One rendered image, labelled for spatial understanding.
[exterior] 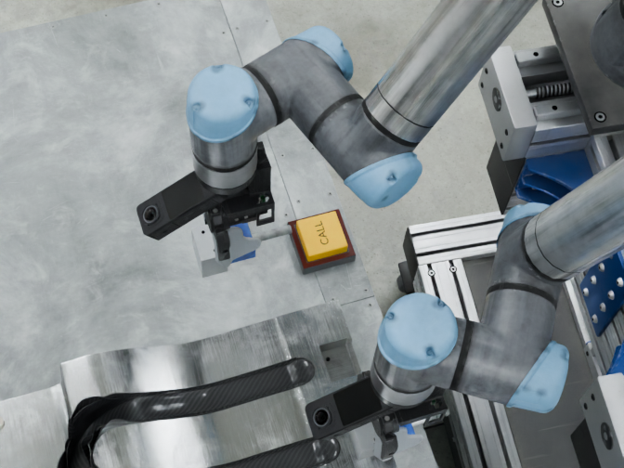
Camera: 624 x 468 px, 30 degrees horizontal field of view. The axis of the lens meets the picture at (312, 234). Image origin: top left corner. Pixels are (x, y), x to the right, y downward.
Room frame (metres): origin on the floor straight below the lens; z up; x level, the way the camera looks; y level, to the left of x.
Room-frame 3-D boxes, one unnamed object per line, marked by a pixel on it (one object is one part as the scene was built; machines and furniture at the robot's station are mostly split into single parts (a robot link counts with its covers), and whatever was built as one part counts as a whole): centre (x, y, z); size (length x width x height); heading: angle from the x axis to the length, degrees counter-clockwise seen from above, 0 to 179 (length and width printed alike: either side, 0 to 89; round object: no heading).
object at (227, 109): (0.68, 0.11, 1.25); 0.09 x 0.08 x 0.11; 132
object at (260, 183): (0.68, 0.10, 1.09); 0.09 x 0.08 x 0.12; 112
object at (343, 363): (0.54, -0.05, 0.87); 0.05 x 0.05 x 0.04; 22
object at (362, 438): (0.46, -0.14, 0.90); 0.13 x 0.05 x 0.05; 112
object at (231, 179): (0.68, 0.11, 1.17); 0.08 x 0.08 x 0.05
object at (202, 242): (0.68, 0.09, 0.93); 0.13 x 0.05 x 0.05; 112
